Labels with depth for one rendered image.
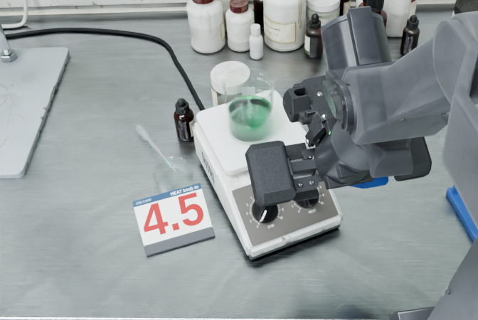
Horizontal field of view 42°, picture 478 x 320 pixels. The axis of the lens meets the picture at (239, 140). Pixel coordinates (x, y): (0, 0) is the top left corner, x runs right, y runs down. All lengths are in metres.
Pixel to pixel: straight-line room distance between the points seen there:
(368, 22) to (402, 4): 0.53
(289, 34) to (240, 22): 0.08
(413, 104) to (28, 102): 0.76
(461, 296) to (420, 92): 0.11
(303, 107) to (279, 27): 0.45
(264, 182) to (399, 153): 0.15
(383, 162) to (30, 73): 0.73
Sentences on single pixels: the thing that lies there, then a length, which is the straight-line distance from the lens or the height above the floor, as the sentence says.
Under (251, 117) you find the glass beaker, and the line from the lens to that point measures 0.75.
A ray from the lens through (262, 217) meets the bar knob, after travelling 0.74.
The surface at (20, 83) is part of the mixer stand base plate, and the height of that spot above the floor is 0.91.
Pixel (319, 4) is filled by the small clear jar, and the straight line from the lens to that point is 1.07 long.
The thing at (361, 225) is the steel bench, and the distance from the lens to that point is 0.81.
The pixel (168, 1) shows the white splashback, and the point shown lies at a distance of 1.18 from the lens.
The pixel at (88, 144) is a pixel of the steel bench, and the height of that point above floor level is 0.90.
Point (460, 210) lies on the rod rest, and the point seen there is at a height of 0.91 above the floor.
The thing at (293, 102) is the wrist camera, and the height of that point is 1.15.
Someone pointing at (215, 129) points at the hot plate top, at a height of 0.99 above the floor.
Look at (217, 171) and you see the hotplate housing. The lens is 0.78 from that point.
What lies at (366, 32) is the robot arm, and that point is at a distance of 0.54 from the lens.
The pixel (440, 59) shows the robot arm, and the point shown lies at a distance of 0.31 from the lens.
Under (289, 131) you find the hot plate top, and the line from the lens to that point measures 0.80.
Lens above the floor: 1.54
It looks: 45 degrees down
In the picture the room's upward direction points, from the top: 5 degrees counter-clockwise
